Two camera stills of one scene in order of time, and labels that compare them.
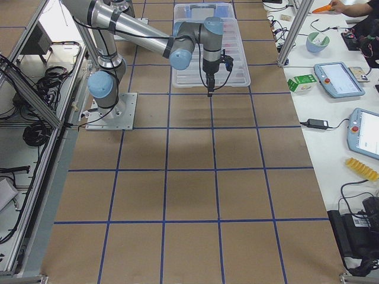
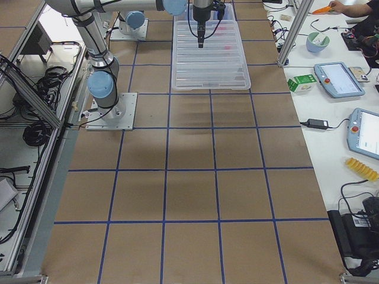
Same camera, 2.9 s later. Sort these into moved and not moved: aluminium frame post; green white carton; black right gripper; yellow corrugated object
Moved: black right gripper
Not moved: aluminium frame post; green white carton; yellow corrugated object
